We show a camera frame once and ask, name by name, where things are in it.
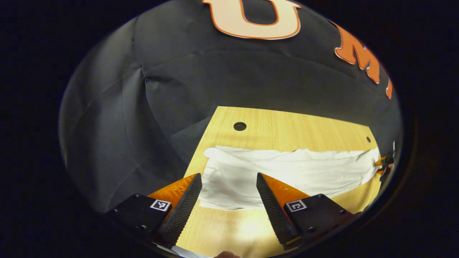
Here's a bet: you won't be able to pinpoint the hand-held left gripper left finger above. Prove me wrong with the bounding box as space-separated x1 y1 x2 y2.
103 173 203 248

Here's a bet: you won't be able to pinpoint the black backdrop cloth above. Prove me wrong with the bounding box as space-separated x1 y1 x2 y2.
59 0 403 214

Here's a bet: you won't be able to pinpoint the white jeans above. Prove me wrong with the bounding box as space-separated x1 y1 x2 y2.
198 145 381 211

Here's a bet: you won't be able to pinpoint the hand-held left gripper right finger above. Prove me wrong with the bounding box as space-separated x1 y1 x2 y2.
256 173 356 251

